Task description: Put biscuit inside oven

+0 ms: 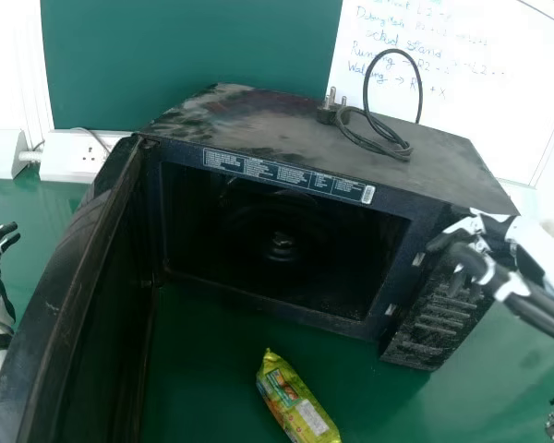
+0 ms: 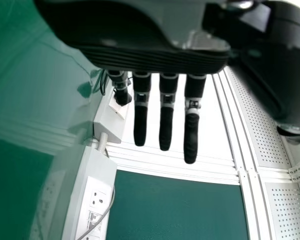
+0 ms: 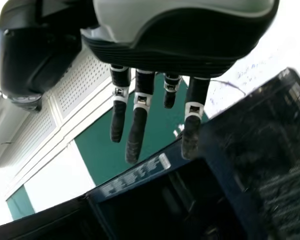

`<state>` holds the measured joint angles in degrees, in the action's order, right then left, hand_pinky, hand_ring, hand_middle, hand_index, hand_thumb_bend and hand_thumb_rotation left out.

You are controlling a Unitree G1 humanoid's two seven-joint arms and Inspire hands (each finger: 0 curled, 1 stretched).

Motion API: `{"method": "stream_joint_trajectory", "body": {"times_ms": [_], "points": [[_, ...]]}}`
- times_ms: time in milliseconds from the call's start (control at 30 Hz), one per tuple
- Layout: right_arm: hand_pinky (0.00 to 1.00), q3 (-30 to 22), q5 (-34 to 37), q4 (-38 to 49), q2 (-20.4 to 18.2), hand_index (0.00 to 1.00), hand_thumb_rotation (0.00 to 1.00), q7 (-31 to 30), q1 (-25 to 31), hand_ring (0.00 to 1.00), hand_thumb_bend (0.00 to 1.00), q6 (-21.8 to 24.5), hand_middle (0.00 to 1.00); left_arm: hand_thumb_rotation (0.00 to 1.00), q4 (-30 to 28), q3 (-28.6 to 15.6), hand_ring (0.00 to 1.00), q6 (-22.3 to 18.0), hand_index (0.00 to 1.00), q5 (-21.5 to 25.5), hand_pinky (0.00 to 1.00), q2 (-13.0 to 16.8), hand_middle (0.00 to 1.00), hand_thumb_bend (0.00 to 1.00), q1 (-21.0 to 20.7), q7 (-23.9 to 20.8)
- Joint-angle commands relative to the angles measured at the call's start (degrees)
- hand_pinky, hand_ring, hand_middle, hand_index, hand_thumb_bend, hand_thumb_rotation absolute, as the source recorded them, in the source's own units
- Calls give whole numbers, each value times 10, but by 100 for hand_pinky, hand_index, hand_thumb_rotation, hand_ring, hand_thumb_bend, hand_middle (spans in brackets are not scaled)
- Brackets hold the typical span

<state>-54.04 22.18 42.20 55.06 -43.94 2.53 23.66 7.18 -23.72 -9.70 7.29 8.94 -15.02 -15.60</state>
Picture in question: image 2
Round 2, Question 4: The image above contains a grey power cable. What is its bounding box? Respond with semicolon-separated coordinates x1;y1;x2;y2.
76;184;116;240

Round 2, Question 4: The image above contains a thin black cable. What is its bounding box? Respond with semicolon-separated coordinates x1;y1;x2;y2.
98;69;108;96

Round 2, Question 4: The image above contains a grey bracket box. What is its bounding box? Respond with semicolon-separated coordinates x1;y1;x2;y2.
92;120;122;145

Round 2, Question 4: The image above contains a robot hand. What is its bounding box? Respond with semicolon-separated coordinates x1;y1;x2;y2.
33;0;300;165

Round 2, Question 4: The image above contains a small white socket plate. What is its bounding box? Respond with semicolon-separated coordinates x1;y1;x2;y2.
108;87;130;120

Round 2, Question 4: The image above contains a grey corrugated hose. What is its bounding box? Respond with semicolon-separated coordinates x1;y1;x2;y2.
96;132;109;154

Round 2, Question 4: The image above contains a white socket strip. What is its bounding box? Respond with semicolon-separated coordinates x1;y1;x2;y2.
64;146;117;240

